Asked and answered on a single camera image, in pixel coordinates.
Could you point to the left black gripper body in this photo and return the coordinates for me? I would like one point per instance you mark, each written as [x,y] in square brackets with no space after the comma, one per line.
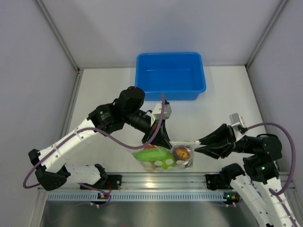
[154,127]

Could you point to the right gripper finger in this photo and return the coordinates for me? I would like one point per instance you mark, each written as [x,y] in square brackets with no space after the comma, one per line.
[215,152]
[216,136]

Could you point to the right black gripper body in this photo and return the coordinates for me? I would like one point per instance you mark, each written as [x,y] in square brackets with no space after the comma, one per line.
[234,145]

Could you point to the clear zip top bag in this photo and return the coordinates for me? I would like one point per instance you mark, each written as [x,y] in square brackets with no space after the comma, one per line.
[179,166]

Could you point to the light green fake lime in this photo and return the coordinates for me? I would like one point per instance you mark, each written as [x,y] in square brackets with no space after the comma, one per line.
[167,163]

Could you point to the dark purple fake plum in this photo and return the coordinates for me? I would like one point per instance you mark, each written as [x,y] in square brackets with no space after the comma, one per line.
[181,153]

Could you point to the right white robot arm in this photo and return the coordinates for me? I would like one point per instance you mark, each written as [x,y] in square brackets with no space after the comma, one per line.
[258,181]

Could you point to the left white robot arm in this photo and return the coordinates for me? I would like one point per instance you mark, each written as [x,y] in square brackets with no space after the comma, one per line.
[50,165]

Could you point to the blue plastic bin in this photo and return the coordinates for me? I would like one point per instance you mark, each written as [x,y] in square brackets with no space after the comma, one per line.
[178,75]

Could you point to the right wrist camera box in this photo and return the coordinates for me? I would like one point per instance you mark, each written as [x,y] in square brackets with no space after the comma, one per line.
[237,122]

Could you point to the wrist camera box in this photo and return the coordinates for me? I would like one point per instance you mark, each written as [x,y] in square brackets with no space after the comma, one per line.
[237,122]
[156,113]

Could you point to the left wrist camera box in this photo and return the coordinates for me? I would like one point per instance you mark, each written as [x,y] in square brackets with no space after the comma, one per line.
[156,113]

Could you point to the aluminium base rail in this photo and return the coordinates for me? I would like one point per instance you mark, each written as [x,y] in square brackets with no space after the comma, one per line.
[140,181]

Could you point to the white slotted cable duct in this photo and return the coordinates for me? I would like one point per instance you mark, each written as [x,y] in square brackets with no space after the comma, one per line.
[137,196]

